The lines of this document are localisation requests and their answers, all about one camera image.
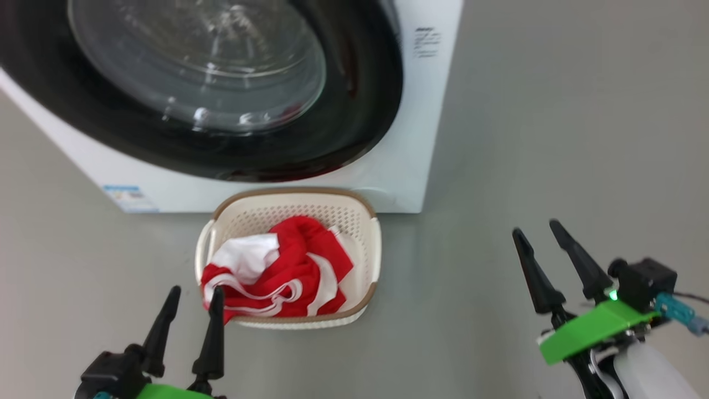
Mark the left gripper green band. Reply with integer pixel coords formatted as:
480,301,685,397
135,285,228,399

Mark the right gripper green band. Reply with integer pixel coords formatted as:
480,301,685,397
512,219,661,399

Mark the red and white garment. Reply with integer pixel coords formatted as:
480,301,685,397
200,216,356,325

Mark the dark round glass machine door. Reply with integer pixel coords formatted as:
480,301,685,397
0,0,404,183

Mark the cream perforated laundry basket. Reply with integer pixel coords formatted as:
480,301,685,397
194,187,383,331

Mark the white washing machine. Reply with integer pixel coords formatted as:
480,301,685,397
0,0,464,214

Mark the blue energy label sticker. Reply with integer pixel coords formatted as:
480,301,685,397
102,184,161,214

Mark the round white filter cover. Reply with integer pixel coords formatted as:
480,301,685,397
361,187,397,212

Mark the thin black cable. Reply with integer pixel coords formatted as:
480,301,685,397
672,290,709,306

